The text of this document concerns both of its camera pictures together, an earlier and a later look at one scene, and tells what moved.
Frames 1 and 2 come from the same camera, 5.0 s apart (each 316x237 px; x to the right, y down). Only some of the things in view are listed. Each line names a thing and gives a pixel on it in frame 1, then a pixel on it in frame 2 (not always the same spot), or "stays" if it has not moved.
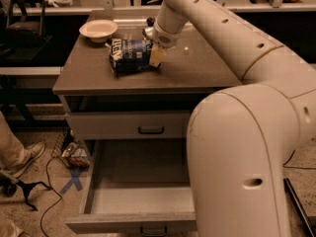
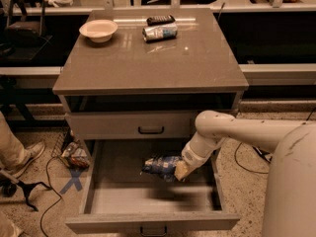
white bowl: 99,31 stays
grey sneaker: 35,150 stays
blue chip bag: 129,56 -> 164,166
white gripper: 163,38 -> 194,157
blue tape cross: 73,181 stays
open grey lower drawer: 139,186 stays
